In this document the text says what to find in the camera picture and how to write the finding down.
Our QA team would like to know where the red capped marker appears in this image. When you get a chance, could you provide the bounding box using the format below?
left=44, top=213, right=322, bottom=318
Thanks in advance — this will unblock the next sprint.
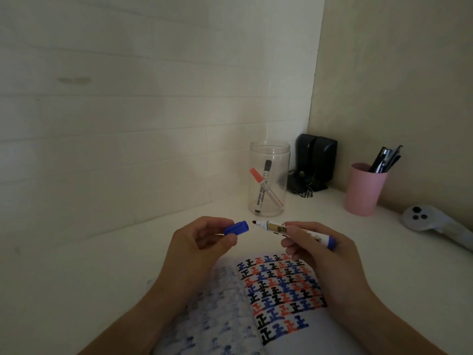
left=249, top=167, right=285, bottom=208

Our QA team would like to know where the black desktop speaker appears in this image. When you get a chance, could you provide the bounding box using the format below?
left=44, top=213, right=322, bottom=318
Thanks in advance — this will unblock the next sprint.
left=311, top=136, right=338, bottom=192
left=295, top=134, right=318, bottom=186

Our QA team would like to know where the person's right forearm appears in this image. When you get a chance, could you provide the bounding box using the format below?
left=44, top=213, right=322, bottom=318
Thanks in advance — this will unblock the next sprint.
left=331, top=287, right=448, bottom=355

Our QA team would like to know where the person's left hand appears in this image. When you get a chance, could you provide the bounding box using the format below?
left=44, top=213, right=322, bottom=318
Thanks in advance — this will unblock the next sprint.
left=162, top=216, right=239, bottom=297

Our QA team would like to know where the clear plastic jar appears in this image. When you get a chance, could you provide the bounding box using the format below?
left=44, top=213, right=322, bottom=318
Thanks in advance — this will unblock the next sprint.
left=248, top=140, right=292, bottom=218

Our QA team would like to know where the open notebook with coloured marks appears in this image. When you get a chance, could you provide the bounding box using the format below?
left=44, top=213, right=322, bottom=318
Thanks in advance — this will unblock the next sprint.
left=152, top=253, right=367, bottom=355

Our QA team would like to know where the white handheld controller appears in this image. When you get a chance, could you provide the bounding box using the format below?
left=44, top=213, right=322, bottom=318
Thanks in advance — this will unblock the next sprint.
left=402, top=205, right=473, bottom=252

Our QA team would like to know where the silver and black pen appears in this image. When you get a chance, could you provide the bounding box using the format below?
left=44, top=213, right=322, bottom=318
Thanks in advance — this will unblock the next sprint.
left=368, top=146, right=391, bottom=174

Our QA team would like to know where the white marker with blue end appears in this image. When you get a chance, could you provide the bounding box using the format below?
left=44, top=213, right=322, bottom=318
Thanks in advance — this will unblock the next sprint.
left=252, top=219, right=337, bottom=252

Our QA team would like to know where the pink plastic cup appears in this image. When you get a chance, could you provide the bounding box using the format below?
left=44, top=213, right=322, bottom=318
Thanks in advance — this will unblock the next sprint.
left=344, top=162, right=388, bottom=217

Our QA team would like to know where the black capped marker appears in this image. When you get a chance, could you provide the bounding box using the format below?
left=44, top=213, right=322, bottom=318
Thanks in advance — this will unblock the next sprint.
left=254, top=160, right=273, bottom=214

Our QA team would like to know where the person's left forearm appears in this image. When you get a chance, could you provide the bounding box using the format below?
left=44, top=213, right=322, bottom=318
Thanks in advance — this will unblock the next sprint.
left=77, top=283, right=202, bottom=355

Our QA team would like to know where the black speaker cable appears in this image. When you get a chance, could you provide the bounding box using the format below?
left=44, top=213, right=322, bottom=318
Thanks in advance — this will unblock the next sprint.
left=286, top=169, right=315, bottom=198

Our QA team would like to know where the blue marker cap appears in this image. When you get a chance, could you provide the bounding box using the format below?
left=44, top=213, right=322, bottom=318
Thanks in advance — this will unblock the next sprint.
left=224, top=220, right=250, bottom=236

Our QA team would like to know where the person's right hand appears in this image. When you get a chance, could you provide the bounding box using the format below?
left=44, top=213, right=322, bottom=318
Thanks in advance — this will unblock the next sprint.
left=280, top=221, right=374, bottom=315

